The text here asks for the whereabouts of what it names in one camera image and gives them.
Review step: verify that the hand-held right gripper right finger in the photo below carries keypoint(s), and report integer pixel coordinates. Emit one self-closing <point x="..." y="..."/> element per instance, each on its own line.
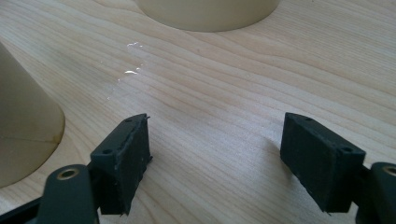
<point x="320" y="161"/>

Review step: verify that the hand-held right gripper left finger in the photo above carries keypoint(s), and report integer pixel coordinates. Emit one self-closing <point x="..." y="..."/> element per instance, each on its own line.
<point x="124" y="168"/>

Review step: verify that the clear water droplets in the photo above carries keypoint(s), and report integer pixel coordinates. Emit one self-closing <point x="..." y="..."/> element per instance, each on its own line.
<point x="131" y="72"/>

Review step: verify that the beige plastic cup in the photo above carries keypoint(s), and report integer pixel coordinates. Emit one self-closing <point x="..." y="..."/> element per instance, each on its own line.
<point x="25" y="124"/>
<point x="208" y="14"/>

